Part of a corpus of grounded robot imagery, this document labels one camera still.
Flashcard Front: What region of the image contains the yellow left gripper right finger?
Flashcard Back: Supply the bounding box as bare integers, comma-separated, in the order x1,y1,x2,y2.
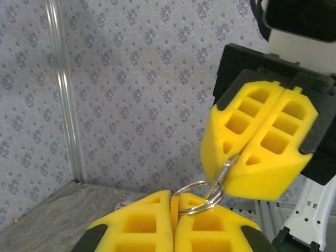
174,193,277,252

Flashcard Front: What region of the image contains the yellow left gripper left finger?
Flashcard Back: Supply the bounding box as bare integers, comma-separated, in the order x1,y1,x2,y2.
70,190,174,252

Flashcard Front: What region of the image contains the yellow key tag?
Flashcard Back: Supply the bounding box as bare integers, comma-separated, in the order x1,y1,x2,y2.
170,196,181,229

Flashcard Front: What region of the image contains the silver keyring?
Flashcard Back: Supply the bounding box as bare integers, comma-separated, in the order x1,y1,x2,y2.
171,180,226,216

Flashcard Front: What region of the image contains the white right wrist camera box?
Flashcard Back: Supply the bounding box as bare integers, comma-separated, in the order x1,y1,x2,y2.
251,0,336,78

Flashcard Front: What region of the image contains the aluminium frame post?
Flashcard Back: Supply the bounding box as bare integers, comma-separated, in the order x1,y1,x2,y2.
44,0,86,184

